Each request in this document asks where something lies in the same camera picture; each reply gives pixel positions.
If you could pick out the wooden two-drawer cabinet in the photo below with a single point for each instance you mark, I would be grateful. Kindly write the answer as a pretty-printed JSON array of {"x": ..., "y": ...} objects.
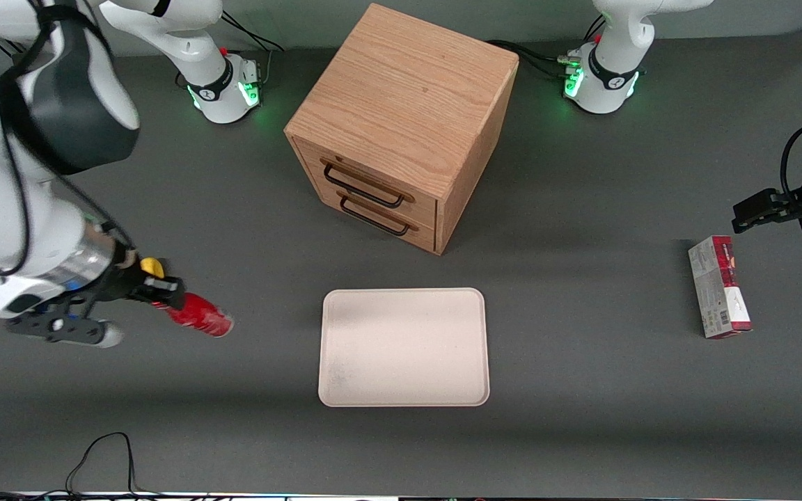
[{"x": 401, "y": 90}]

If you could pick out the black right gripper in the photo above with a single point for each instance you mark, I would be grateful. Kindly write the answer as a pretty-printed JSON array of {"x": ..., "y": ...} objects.
[{"x": 117, "y": 285}]

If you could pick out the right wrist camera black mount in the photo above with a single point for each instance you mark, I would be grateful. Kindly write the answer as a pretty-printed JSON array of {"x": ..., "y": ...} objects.
[{"x": 60, "y": 328}]

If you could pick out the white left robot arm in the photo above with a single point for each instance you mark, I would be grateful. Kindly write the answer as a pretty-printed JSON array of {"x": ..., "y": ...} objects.
[{"x": 606, "y": 76}]

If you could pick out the red plaid cardboard box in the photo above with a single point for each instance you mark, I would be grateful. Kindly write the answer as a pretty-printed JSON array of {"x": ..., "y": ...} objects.
[{"x": 718, "y": 292}]

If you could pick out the red can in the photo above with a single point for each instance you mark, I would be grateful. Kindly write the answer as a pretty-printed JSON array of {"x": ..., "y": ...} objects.
[{"x": 202, "y": 319}]

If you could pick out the wooden drawer front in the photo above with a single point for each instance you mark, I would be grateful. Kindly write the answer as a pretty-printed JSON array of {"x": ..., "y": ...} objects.
[
  {"x": 422, "y": 209},
  {"x": 422, "y": 233}
]

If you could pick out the cream rectangular tray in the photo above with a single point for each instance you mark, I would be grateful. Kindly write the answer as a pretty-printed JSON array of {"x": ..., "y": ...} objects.
[{"x": 404, "y": 348}]

